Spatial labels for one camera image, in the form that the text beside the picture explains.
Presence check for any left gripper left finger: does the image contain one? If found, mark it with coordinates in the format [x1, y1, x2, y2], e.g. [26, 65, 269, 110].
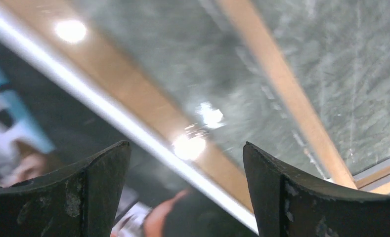
[0, 141, 131, 237]

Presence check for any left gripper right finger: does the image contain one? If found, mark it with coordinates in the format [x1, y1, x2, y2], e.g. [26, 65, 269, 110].
[243, 142, 390, 237]

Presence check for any glossy photo print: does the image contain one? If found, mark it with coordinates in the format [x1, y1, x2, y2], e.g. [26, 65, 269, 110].
[0, 3, 257, 237]

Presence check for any wooden picture frame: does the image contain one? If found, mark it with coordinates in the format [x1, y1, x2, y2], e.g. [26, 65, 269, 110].
[218, 0, 390, 189]

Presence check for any brown backing board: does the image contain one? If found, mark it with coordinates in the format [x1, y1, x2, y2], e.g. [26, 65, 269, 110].
[0, 0, 255, 228]

